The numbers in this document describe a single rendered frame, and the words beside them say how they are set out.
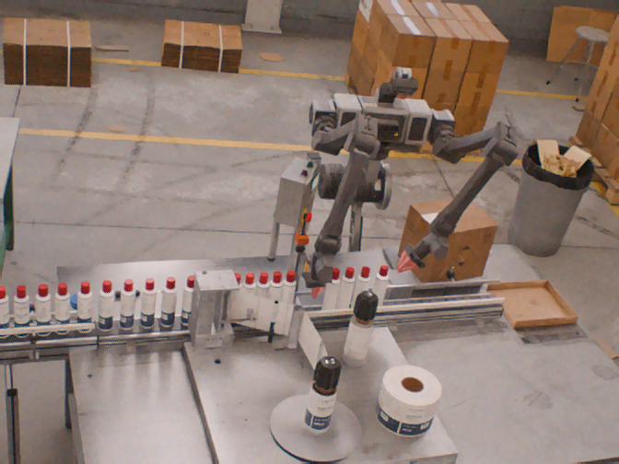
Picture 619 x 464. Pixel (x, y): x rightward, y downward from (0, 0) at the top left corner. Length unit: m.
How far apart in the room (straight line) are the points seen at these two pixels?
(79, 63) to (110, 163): 1.19
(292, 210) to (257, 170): 3.01
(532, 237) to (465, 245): 2.08
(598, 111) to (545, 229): 1.59
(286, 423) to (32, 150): 3.66
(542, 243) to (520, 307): 2.00
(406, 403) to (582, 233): 3.60
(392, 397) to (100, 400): 0.98
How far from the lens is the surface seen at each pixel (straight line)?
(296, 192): 3.26
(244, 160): 6.41
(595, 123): 7.31
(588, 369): 3.84
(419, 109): 3.84
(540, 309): 4.07
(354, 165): 3.25
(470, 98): 6.91
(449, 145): 3.71
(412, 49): 6.61
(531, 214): 5.92
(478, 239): 3.97
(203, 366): 3.30
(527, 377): 3.68
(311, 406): 3.03
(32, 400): 4.44
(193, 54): 7.64
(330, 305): 3.58
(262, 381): 3.27
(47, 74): 7.20
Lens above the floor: 3.06
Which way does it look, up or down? 33 degrees down
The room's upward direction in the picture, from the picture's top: 10 degrees clockwise
